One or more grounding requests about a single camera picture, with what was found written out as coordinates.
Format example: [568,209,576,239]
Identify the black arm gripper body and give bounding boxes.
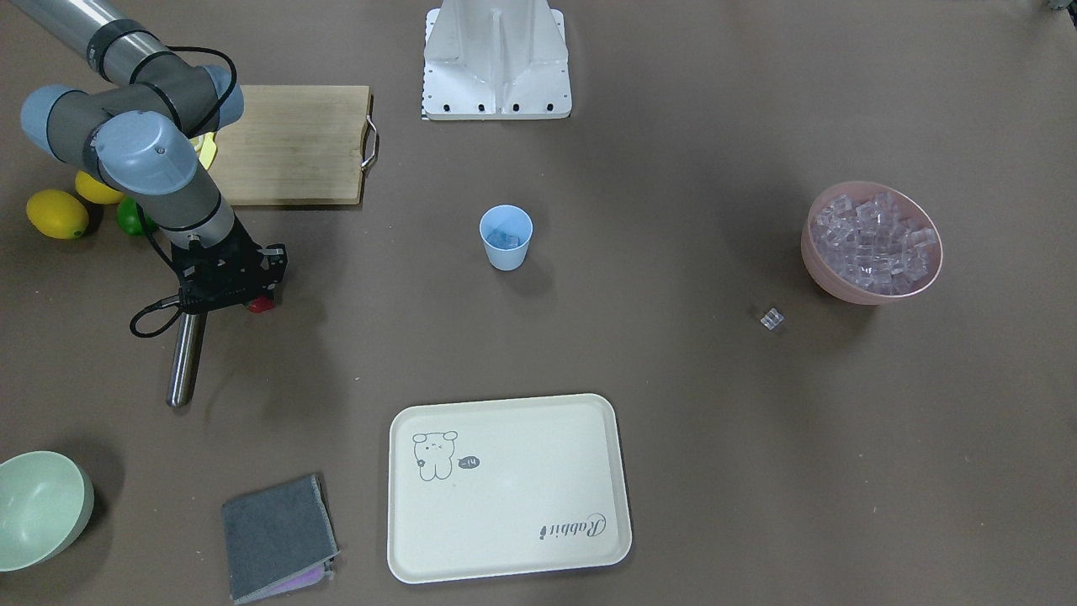
[172,227,288,314]

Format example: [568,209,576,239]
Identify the red strawberry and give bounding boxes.
[244,295,276,314]

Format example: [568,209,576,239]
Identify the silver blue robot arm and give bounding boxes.
[16,1,286,314]

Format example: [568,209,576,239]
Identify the light blue plastic cup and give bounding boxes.
[480,205,533,271]

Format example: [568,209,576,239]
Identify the fallen clear ice cube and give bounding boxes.
[759,307,785,332]

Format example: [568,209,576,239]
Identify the pink bowl of ice cubes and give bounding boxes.
[801,181,945,306]

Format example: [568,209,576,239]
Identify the steel muddler black tip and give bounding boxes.
[166,313,208,410]

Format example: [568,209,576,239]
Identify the green lime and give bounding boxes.
[116,197,158,237]

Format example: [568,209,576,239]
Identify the yellow plastic knife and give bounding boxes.
[188,133,218,170]

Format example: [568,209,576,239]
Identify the bamboo cutting board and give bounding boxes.
[208,84,379,207]

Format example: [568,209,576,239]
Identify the yellow lemon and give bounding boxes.
[24,189,90,239]
[74,170,126,205]

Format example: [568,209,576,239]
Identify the grey folded cloth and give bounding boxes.
[220,473,339,605]

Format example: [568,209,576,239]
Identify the mint green bowl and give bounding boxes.
[1,451,95,572]

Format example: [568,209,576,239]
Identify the cream rabbit serving tray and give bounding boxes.
[387,394,634,584]

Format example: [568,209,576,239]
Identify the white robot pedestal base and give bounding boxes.
[421,1,573,119]

